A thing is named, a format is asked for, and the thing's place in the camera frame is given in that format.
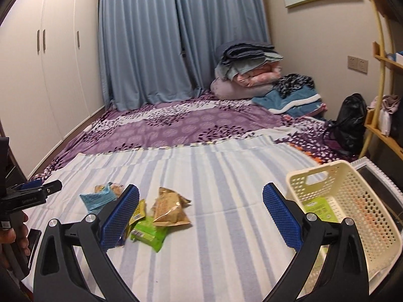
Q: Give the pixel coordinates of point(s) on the cream perforated plastic basket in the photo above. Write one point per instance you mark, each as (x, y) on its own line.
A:
(362, 192)

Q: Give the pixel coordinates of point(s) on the white wardrobe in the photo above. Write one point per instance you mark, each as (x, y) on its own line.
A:
(63, 69)

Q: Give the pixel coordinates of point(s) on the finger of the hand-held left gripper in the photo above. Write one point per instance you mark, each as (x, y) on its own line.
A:
(52, 187)
(31, 184)

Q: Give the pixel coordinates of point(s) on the person's left hand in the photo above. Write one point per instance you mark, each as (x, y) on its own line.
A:
(8, 245)

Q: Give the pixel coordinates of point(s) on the beige wall socket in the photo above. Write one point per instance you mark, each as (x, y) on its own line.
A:
(358, 64)

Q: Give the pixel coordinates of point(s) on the grey-blue folded cloth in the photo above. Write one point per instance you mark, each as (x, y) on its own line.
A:
(229, 69)

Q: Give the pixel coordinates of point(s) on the blue-grey curtain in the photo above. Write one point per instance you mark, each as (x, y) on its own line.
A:
(220, 12)
(138, 37)

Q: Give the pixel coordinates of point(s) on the light green snack packet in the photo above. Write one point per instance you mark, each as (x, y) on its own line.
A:
(321, 209)

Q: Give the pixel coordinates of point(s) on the white plastic packet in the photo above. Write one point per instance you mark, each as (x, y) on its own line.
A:
(384, 121)

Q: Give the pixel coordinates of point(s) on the blue fleece blanket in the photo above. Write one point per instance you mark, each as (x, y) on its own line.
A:
(292, 103)

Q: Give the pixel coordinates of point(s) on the clear cookie packet red print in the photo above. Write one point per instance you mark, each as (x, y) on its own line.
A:
(116, 190)

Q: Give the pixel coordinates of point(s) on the bamboo shelf rack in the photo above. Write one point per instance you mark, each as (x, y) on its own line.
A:
(381, 53)

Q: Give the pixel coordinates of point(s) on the purple floral bedsheet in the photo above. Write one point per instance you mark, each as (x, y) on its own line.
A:
(163, 125)

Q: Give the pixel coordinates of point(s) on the leopard print cloth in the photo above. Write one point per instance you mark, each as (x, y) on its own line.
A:
(292, 85)

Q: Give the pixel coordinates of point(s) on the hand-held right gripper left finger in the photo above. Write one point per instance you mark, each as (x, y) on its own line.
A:
(121, 214)

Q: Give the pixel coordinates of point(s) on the striped white blanket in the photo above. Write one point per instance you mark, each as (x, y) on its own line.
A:
(220, 226)

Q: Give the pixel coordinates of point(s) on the blue box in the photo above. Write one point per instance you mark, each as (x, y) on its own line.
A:
(397, 58)

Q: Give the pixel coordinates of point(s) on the black bag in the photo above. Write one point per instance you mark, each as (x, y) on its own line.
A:
(349, 122)

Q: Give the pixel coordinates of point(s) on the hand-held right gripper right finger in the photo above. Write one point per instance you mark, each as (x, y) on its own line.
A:
(280, 214)

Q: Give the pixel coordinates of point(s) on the blue snack packet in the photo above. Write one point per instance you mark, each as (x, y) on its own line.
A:
(94, 199)

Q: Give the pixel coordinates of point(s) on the dark grey folded blanket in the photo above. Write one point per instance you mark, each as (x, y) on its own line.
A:
(248, 52)

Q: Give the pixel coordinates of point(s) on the brown snack packet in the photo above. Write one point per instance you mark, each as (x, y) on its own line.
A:
(170, 210)

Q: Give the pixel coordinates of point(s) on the pink cloth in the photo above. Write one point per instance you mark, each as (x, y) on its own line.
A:
(387, 102)

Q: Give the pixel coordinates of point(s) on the large yellow snack packet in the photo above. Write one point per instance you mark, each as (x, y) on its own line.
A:
(139, 210)

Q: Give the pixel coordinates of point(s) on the pink folded quilt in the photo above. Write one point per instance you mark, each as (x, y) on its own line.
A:
(261, 77)

